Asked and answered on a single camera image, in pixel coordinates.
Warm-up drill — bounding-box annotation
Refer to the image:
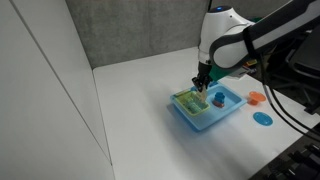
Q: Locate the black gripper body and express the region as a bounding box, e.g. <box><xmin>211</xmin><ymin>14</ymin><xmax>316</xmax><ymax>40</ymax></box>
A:
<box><xmin>191</xmin><ymin>61</ymin><xmax>214</xmax><ymax>90</ymax></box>

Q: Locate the white toy bottle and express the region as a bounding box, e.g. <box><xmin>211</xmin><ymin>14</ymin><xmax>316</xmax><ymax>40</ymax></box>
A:
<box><xmin>196</xmin><ymin>89</ymin><xmax>208</xmax><ymax>105</ymax></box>

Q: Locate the green dish drying rack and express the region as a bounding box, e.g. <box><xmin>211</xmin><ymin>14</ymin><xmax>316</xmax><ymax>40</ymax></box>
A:
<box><xmin>174</xmin><ymin>89</ymin><xmax>212</xmax><ymax>118</ymax></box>

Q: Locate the blue toy sink unit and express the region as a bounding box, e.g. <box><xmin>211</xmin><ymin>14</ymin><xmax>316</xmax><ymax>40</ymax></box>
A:
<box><xmin>169</xmin><ymin>81</ymin><xmax>248</xmax><ymax>132</ymax></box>

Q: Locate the blue toy cup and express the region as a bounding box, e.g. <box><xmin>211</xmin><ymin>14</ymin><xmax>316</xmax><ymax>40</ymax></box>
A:
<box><xmin>213</xmin><ymin>91</ymin><xmax>226</xmax><ymax>104</ymax></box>

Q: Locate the small orange toy dish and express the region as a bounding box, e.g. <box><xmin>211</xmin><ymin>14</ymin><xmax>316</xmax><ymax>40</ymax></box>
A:
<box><xmin>213</xmin><ymin>100</ymin><xmax>226</xmax><ymax>109</ymax></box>

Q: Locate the teal green box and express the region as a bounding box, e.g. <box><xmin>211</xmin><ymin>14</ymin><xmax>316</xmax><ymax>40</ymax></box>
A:
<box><xmin>211</xmin><ymin>64</ymin><xmax>248</xmax><ymax>80</ymax></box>

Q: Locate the orange toy bowl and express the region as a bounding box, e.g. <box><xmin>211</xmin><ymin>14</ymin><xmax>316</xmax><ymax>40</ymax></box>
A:
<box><xmin>248</xmin><ymin>91</ymin><xmax>267</xmax><ymax>106</ymax></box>

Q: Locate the blue toy plate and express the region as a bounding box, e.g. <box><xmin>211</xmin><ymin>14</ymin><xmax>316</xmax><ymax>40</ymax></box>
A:
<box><xmin>252</xmin><ymin>111</ymin><xmax>274</xmax><ymax>127</ymax></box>

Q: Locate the black office chair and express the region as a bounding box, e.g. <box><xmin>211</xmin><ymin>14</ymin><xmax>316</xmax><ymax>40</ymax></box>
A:
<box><xmin>266</xmin><ymin>24</ymin><xmax>320</xmax><ymax>115</ymax></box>

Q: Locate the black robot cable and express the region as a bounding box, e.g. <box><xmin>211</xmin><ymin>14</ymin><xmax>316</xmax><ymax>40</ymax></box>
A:
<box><xmin>259</xmin><ymin>54</ymin><xmax>320</xmax><ymax>138</ymax></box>

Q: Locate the black camera stand equipment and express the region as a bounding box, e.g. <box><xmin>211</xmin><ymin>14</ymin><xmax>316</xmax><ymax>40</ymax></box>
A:
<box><xmin>249</xmin><ymin>133</ymin><xmax>320</xmax><ymax>180</ymax></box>

